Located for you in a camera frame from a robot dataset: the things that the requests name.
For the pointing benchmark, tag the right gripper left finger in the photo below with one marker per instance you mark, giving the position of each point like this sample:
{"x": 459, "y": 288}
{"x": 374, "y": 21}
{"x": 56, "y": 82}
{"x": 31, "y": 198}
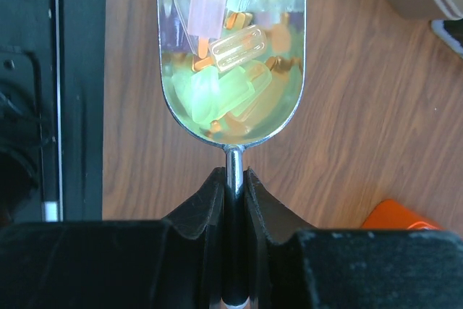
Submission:
{"x": 174, "y": 262}

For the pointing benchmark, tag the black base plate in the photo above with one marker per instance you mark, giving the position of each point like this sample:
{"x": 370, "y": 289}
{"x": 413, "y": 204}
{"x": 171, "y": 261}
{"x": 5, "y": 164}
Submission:
{"x": 52, "y": 91}

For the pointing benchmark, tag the orange box of lollipops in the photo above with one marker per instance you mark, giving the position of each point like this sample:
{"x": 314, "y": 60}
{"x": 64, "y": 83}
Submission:
{"x": 389, "y": 214}

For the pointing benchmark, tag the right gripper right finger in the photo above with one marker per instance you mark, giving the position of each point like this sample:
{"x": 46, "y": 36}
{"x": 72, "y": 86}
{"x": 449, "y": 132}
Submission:
{"x": 292, "y": 264}

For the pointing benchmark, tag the metal candy scoop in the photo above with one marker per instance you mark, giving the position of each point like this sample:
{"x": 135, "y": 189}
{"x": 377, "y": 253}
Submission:
{"x": 233, "y": 72}

